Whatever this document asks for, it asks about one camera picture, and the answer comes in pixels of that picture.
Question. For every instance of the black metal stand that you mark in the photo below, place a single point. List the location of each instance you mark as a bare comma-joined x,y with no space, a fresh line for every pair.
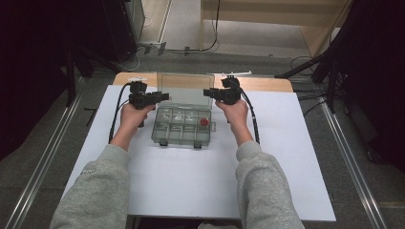
70,79

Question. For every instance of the metal floor rail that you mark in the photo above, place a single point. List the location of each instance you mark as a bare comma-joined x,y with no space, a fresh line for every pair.
350,159
47,156

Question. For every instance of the black cabinet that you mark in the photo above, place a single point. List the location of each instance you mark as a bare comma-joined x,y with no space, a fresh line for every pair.
124,28

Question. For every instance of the black tripod stand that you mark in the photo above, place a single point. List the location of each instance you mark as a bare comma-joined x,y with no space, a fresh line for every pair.
305,65

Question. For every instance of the red round part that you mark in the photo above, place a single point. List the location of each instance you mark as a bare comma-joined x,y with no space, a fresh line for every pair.
204,121

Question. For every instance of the person's left hand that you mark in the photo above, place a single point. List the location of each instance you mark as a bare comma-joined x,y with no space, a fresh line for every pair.
133,117

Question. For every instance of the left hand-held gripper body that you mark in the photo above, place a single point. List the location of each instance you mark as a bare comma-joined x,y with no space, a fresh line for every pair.
140,97

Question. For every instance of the light wooden furniture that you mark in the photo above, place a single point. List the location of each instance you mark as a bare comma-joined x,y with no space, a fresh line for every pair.
270,12

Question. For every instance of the person's right hand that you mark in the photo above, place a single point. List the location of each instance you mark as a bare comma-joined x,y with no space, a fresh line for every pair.
237,114

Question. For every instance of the dark curtain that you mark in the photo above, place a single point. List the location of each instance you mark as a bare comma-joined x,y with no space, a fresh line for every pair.
379,79
28,63

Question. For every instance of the clear grey compartment box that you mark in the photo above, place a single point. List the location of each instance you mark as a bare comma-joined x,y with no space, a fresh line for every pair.
183,127

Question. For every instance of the white table board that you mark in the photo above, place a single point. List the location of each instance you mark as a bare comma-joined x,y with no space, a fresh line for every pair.
191,184

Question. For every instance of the wooden table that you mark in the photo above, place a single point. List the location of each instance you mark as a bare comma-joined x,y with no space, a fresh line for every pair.
270,84

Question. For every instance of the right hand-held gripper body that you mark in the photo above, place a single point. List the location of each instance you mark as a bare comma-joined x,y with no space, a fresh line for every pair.
230,93

